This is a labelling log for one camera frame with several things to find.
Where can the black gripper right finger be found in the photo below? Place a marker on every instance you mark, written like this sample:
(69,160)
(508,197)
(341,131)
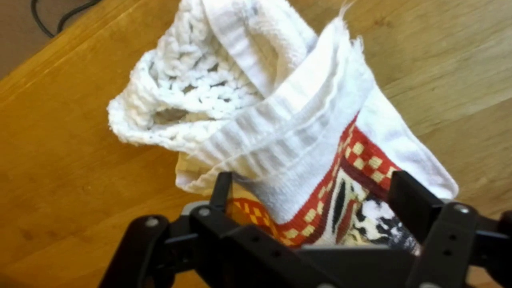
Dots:
(453,240)

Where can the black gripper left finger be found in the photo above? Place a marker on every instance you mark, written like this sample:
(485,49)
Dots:
(144,249)

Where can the white towel with red print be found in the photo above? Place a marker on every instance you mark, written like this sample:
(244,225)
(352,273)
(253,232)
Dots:
(298,117)

